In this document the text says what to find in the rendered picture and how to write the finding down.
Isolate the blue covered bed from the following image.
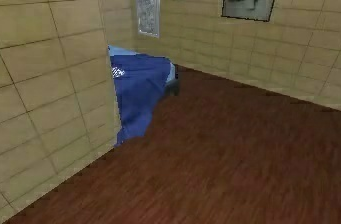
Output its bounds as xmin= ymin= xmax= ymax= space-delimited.
xmin=107 ymin=44 xmax=181 ymax=147

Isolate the grey framed picture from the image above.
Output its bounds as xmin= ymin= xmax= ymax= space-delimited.
xmin=135 ymin=0 xmax=161 ymax=39

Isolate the dark framed picture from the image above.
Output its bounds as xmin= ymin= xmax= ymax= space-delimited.
xmin=220 ymin=0 xmax=276 ymax=23

